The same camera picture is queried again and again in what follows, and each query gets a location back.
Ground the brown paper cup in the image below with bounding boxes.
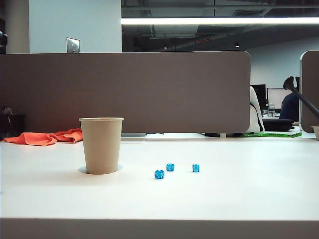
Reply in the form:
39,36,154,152
79,117,125,175

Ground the brown desk divider panel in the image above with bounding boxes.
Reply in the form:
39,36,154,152
0,51,251,134

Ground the white office chair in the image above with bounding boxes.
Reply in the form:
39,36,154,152
245,86,266,134

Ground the dark computer monitor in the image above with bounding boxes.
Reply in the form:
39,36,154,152
251,84,267,110

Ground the ceiling light strip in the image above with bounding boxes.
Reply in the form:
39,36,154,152
121,16,319,25

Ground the clear glass jar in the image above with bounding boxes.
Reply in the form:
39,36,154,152
266,103,277,118

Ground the green tape strip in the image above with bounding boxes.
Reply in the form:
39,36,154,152
243,131,303,138

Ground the black flat case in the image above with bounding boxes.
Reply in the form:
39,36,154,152
263,119,295,132

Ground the bright computer monitor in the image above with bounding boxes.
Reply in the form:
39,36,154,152
267,87,294,110

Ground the orange cloth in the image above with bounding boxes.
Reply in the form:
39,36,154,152
1,128,83,146

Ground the seated person in blue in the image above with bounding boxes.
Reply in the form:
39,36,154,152
279,92,301,125

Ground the black mesh pen holder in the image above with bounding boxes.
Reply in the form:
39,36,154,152
0,114,26,140

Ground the brown white-edged divider panel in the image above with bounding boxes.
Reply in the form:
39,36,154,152
300,50,319,134

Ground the metal wall outlet plate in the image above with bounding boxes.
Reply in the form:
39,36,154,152
66,37,81,53

